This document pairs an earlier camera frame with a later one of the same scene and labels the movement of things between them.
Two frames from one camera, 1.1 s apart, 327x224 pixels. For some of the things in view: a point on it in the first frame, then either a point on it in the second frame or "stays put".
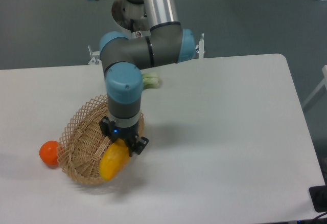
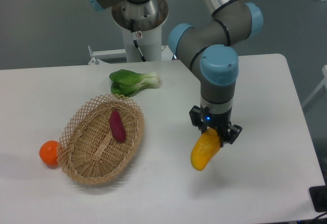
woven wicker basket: (82, 143) stays put
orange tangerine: (48, 153) stays put
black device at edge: (319, 196) stays put
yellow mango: (116, 157) → (207, 145)
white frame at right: (324, 83) stays put
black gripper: (127, 133) → (204, 119)
